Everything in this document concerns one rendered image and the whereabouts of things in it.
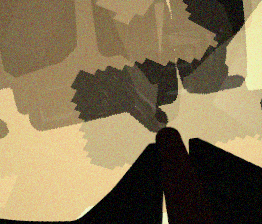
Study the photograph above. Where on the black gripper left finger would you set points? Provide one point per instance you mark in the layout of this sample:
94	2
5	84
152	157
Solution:
136	199

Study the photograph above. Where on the dark red peg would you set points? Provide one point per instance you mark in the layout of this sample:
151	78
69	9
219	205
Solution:
185	201

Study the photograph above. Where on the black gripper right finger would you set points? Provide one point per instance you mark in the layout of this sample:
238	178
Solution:
233	186

